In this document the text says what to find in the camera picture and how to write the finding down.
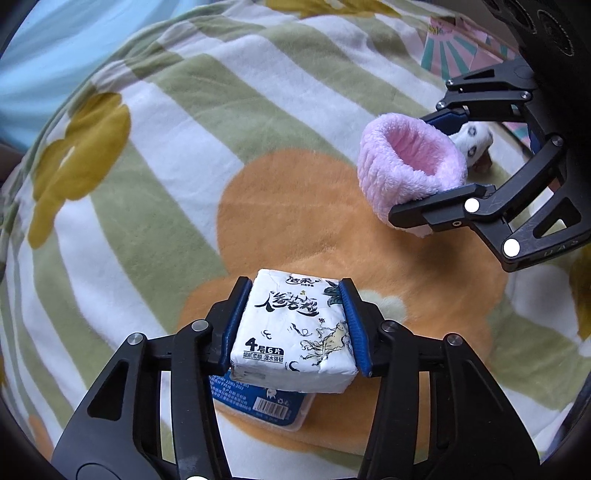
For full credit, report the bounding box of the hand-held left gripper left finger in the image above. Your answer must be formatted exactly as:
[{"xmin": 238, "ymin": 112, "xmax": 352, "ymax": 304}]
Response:
[{"xmin": 51, "ymin": 276, "xmax": 252, "ymax": 480}]

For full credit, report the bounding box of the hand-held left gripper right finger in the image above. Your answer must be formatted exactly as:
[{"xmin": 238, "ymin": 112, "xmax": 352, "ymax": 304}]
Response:
[{"xmin": 339, "ymin": 277, "xmax": 541, "ymax": 480}]

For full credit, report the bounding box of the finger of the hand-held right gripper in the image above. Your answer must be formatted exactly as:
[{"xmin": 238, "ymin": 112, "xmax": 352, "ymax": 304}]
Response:
[
  {"xmin": 422, "ymin": 58, "xmax": 537, "ymax": 136},
  {"xmin": 389, "ymin": 135, "xmax": 581, "ymax": 273}
]

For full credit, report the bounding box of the white printed tissue packet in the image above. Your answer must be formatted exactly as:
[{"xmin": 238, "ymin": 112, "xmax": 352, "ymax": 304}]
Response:
[{"xmin": 229, "ymin": 269, "xmax": 358, "ymax": 394}]

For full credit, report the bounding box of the printed cardboard box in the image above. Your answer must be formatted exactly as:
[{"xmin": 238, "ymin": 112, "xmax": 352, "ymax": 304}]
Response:
[{"xmin": 421, "ymin": 13, "xmax": 519, "ymax": 80}]

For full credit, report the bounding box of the blue label tissue packet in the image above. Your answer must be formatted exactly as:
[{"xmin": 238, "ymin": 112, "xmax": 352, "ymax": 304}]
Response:
[{"xmin": 209, "ymin": 374, "xmax": 317, "ymax": 432}]

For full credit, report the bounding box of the white plush toy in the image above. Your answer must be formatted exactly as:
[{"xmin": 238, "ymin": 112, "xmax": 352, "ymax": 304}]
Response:
[{"xmin": 452, "ymin": 122, "xmax": 494, "ymax": 172}]

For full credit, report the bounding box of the striped flower blanket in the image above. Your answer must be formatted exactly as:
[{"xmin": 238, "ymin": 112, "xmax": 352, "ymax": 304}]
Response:
[{"xmin": 0, "ymin": 0, "xmax": 591, "ymax": 480}]

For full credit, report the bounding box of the light blue sheet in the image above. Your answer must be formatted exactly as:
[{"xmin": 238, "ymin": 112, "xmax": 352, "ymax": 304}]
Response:
[{"xmin": 0, "ymin": 0, "xmax": 218, "ymax": 153}]

